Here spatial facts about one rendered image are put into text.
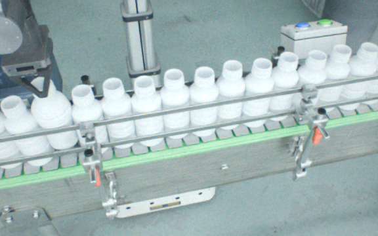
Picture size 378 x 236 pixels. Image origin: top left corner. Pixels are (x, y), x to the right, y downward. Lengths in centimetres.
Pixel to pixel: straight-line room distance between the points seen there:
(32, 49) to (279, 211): 151
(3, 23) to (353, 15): 234
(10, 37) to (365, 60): 67
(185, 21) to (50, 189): 233
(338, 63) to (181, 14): 236
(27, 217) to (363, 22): 230
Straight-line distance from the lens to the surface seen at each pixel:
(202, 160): 83
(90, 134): 70
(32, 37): 61
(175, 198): 173
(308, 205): 194
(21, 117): 73
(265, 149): 87
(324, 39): 96
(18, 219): 94
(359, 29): 270
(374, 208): 206
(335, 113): 92
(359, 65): 86
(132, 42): 138
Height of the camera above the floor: 162
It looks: 48 degrees down
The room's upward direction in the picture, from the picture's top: straight up
